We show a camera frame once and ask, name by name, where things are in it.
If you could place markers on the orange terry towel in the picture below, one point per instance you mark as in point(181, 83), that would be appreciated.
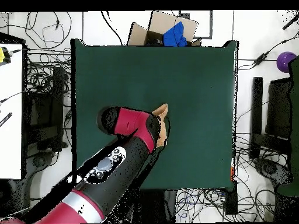
point(163, 109)

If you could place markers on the dark green table cloth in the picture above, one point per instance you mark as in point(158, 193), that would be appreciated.
point(151, 70)

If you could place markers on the blue cloth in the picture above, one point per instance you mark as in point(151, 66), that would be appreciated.
point(174, 36)

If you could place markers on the black equipment stand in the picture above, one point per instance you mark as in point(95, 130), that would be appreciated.
point(57, 105)

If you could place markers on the brown cardboard box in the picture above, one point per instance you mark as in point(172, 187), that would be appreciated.
point(161, 23)

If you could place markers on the black box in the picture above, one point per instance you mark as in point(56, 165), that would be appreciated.
point(231, 200)

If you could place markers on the black power adapter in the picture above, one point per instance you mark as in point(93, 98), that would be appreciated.
point(260, 59)

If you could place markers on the white table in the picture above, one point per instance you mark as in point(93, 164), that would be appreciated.
point(10, 116)

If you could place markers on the black bar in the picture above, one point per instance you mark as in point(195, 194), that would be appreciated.
point(5, 119)

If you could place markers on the dark green draped cloth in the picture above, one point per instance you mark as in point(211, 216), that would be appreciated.
point(294, 116)

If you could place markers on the purple ball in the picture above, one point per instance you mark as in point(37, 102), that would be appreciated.
point(283, 61)

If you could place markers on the yellow black tool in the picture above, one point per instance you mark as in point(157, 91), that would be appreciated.
point(3, 56)

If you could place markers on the black rod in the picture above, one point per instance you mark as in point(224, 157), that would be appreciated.
point(290, 22)

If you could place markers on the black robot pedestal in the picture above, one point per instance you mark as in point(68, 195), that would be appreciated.
point(154, 205)

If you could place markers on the black upright post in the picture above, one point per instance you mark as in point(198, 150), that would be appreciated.
point(256, 105)

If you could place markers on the black floor frame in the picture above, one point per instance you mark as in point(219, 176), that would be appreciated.
point(211, 25)

